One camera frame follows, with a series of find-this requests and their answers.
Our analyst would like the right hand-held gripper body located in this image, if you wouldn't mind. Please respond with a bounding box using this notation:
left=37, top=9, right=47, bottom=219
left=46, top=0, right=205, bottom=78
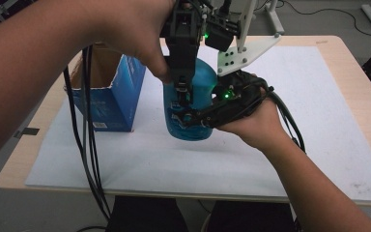
left=202, top=35, right=281, bottom=130

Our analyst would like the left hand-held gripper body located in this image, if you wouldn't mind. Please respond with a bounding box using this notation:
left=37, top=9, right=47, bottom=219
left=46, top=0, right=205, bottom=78
left=159, top=0, right=259, bottom=82

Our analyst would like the blue detergent bottle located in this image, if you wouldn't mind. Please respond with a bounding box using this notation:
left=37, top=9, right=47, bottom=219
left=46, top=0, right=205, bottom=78
left=162, top=57, right=219, bottom=142

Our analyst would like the person's right hand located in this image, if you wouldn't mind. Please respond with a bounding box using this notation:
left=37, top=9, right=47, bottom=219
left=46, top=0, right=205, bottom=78
left=215, top=93, right=292, bottom=153

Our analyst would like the person's left hand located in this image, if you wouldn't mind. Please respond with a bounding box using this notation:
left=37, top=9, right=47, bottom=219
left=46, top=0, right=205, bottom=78
left=86, top=0, right=177, bottom=85

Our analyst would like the blue cardboard box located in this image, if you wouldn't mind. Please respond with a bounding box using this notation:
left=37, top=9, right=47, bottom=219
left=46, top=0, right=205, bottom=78
left=70, top=43, right=147, bottom=133

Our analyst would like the white foam mat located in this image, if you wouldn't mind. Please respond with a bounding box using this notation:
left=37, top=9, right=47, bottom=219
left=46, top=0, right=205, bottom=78
left=24, top=44, right=371, bottom=203

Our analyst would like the person's left leg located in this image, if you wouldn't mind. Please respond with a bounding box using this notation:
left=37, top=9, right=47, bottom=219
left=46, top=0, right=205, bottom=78
left=105, top=195, right=189, bottom=232

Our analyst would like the person's leg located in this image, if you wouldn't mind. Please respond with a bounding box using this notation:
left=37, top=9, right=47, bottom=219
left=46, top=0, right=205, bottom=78
left=105, top=195, right=189, bottom=232
left=205, top=200, right=300, bottom=232

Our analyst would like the person's right leg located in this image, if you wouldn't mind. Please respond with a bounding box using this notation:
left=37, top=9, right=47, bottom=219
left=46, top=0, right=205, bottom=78
left=205, top=200, right=300, bottom=232

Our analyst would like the black tape strip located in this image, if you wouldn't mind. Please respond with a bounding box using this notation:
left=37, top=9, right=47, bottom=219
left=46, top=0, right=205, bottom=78
left=13, top=127, right=41, bottom=139

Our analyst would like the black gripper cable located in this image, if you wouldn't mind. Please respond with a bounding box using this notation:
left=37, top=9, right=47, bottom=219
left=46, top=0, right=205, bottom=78
left=263, top=85, right=307, bottom=155

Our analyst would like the black cable bundle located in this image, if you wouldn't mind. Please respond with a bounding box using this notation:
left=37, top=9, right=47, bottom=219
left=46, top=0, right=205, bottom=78
left=62, top=44, right=113, bottom=223

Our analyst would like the black floor cable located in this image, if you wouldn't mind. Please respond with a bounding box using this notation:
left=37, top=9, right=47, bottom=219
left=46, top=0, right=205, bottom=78
left=279, top=0, right=371, bottom=37

